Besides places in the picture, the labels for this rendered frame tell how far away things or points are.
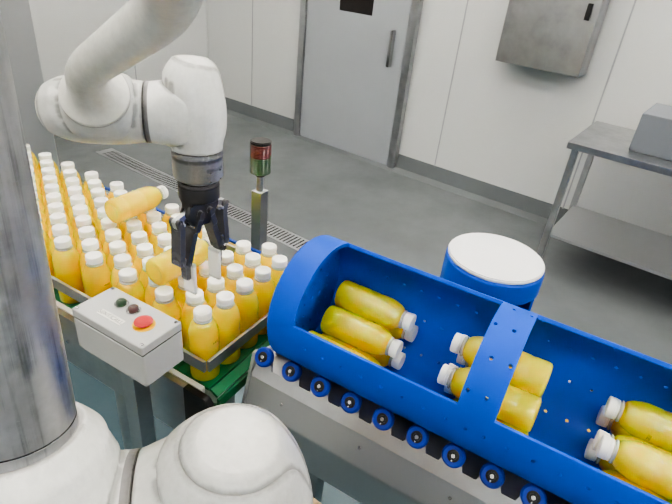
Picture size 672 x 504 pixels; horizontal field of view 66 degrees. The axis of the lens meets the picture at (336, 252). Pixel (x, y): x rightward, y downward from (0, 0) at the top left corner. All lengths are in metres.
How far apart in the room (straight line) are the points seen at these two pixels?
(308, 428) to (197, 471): 0.69
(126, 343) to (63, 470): 0.54
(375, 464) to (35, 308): 0.82
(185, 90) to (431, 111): 3.95
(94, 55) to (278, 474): 0.54
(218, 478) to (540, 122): 4.08
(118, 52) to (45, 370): 0.38
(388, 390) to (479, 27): 3.79
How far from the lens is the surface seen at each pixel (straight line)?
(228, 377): 1.25
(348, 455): 1.17
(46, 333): 0.50
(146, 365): 1.07
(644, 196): 4.37
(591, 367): 1.16
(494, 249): 1.61
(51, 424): 0.54
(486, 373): 0.92
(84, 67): 0.78
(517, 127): 4.46
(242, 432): 0.55
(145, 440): 1.34
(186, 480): 0.53
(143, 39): 0.67
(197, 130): 0.91
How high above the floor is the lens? 1.77
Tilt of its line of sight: 30 degrees down
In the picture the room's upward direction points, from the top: 6 degrees clockwise
